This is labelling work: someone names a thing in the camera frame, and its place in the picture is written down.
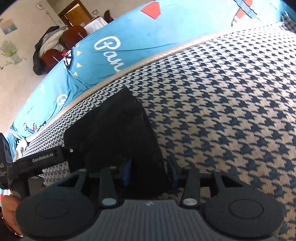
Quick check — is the brown wooden chair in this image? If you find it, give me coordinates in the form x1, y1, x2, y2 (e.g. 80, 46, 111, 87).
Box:
103, 10, 114, 24
39, 49, 63, 68
59, 25, 88, 50

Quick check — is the houndstooth sofa seat cover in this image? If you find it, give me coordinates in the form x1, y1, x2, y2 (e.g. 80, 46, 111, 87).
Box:
13, 15, 296, 241

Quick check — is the blue printed sofa cover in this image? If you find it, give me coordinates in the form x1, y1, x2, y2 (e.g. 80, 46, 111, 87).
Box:
5, 0, 286, 163

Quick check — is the person's left hand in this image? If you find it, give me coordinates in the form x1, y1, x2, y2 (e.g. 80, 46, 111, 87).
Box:
1, 194, 24, 237

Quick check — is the lavender wall sticker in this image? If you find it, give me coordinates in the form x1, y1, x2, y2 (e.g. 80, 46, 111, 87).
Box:
0, 40, 23, 66

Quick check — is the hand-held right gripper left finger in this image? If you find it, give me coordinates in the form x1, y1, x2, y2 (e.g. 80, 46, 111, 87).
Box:
57, 160, 133, 208

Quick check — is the brown wooden door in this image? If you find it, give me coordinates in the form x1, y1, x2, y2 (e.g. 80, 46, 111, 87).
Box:
58, 0, 93, 26

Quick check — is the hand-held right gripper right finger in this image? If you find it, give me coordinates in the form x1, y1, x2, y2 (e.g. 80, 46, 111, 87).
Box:
167, 161, 243, 208

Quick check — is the table with white cloth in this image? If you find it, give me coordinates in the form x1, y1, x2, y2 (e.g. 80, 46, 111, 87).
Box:
83, 17, 108, 35

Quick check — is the blue wall poster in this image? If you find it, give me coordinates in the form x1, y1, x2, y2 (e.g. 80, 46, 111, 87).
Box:
0, 19, 18, 36

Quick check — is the black jacket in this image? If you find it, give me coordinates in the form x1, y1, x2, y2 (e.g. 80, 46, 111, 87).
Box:
32, 26, 66, 76

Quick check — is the black t-shirt with red print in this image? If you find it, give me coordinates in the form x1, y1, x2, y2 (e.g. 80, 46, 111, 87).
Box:
63, 88, 178, 200

